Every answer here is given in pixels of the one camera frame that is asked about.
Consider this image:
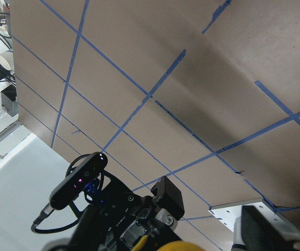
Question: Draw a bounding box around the white paper cup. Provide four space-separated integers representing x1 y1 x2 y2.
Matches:
0 50 14 71

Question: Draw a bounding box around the black braided camera cable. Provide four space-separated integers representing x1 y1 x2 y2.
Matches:
30 154 93 234

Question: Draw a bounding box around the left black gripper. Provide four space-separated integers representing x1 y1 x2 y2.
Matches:
68 172 184 250

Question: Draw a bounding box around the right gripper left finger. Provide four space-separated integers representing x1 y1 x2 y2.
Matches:
42 238 70 251

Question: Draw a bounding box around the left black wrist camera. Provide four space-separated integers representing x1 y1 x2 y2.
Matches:
49 152 108 210

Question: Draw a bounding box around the yellow push button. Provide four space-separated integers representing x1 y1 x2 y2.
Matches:
131 235 204 251

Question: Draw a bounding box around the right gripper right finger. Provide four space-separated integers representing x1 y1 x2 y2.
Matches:
241 206 300 250

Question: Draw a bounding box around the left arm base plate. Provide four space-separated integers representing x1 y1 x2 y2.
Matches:
207 197 300 251

